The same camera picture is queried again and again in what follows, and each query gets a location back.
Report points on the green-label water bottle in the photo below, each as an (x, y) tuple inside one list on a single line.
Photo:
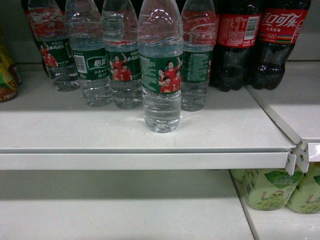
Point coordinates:
[(160, 48)]

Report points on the water bottle right text label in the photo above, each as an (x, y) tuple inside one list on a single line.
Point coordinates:
[(199, 24)]

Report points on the water bottle red players label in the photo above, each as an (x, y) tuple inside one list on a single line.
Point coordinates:
[(119, 32)]

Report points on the white metal shelf board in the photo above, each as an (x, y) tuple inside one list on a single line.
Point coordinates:
[(45, 129)]

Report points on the water bottle barcode label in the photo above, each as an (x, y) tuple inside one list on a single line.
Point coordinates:
[(84, 29)]

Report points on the right adjacent white shelf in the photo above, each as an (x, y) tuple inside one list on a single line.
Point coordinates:
[(294, 107)]

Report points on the water bottle far left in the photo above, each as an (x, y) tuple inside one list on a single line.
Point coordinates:
[(47, 23)]

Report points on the lower white shelf board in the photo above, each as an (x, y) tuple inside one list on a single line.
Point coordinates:
[(120, 205)]

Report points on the green drink bottle behind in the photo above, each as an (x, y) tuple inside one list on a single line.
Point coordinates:
[(238, 174)]

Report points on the cola bottle barcode side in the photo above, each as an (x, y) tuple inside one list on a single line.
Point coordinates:
[(237, 30)]

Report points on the green grape drink bottle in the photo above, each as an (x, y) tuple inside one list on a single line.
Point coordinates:
[(305, 199), (269, 189)]

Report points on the yellow brown tea bottle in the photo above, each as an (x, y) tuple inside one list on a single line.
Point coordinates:
[(9, 74)]

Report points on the cola bottle red logo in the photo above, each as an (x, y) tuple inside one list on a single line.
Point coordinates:
[(278, 32)]

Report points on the green grape drink bottle right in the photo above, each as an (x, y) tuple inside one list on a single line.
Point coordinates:
[(305, 199)]

